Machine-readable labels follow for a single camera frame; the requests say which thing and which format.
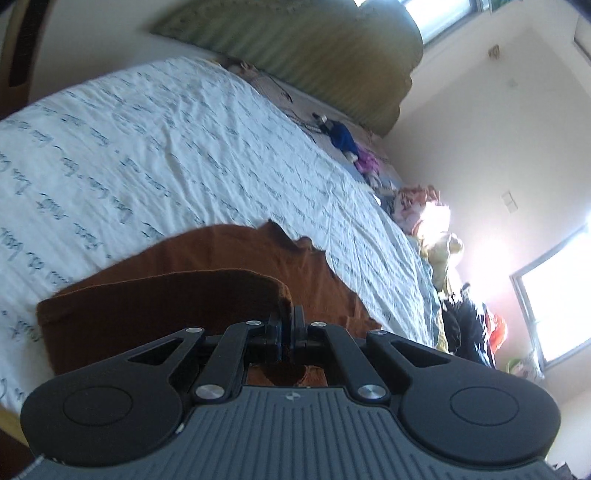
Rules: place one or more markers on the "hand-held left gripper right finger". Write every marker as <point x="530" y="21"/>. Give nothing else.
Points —
<point x="300" y="333"/>

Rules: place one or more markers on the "window behind headboard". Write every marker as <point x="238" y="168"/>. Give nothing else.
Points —
<point x="429" y="18"/>

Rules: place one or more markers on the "pale yellow cloth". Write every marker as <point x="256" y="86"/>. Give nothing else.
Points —
<point x="444" y="251"/>

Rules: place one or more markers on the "brown knit garment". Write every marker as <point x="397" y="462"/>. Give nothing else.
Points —
<point x="194" y="295"/>

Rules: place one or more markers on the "wooden door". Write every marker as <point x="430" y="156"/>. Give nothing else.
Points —
<point x="23" y="50"/>

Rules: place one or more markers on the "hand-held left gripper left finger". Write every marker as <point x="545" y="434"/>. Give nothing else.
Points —
<point x="273" y="340"/>

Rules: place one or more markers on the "green white bag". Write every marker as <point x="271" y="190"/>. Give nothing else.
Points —
<point x="522" y="367"/>

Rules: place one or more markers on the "black clothes pile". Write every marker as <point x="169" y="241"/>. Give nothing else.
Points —
<point x="466" y="330"/>

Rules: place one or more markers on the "beige patterned blanket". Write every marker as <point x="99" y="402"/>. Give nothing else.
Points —
<point x="286" y="94"/>

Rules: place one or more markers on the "green striped padded headboard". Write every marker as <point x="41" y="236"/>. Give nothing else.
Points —
<point x="318" y="60"/>

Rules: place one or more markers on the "white script-printed bed sheet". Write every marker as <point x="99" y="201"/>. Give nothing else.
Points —
<point x="152" y="157"/>

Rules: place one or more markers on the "white wall socket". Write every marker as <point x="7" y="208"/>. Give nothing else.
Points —
<point x="509" y="201"/>

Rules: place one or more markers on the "purple pink cloth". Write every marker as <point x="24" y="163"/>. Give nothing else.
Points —
<point x="367" y="162"/>

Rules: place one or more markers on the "pink orange printed cloth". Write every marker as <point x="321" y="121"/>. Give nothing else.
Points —
<point x="415" y="203"/>

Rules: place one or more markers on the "side wall window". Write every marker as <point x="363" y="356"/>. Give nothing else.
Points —
<point x="558" y="304"/>

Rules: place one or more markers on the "blue cloth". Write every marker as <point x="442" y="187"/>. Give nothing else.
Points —
<point x="340" y="134"/>

